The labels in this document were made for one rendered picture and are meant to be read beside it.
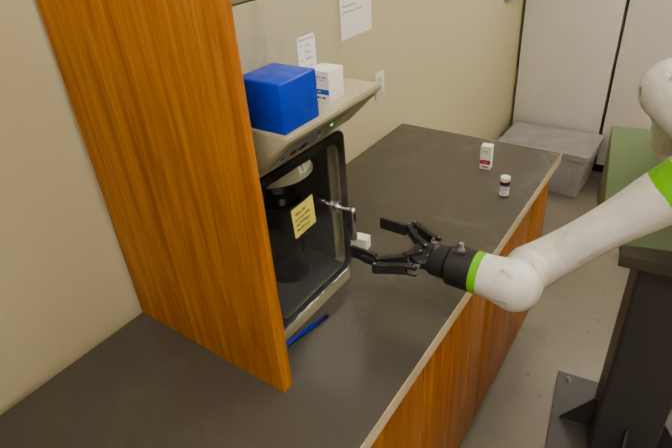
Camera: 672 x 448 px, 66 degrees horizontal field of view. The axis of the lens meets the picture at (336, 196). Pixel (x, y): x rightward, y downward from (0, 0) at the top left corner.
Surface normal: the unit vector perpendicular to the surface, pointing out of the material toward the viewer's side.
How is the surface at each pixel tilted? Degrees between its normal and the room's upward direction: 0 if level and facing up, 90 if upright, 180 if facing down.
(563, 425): 0
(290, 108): 90
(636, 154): 45
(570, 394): 0
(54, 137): 90
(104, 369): 0
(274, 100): 90
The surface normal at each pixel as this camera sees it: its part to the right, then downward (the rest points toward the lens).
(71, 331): 0.82, 0.24
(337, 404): -0.07, -0.86
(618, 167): -0.30, -0.27
